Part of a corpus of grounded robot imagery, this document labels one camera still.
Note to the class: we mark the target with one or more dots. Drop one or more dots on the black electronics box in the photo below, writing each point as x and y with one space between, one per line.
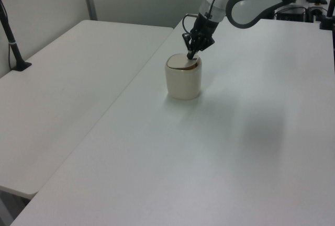
290 14

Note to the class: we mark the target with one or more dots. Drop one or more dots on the black pole with clamp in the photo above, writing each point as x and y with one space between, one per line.
330 9

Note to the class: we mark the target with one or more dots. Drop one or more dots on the white side table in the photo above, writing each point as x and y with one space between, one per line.
65 79

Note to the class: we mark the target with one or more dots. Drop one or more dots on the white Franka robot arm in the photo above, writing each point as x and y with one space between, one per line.
246 11

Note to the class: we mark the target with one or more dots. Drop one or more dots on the white device with red knob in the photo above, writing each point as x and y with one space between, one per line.
316 7

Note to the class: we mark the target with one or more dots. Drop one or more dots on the black camera pole with base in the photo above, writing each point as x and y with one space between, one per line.
15 53

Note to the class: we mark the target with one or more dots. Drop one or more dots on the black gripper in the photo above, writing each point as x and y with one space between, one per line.
204 28

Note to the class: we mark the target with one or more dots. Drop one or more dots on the white plastic trash bin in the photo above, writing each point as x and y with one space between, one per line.
183 84

